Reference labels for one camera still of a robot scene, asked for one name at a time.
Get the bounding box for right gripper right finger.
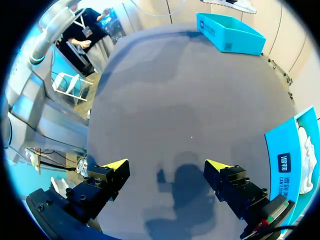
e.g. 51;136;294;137
203;159;271;221

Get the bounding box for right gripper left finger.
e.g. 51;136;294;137
65;158;131;222

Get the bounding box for white shoe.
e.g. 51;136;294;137
295;119;315;196

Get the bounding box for teal box with black label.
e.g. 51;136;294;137
264;105;320;235

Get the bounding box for empty teal box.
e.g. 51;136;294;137
195;12;267;57

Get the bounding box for person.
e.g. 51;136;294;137
66;7;116;74

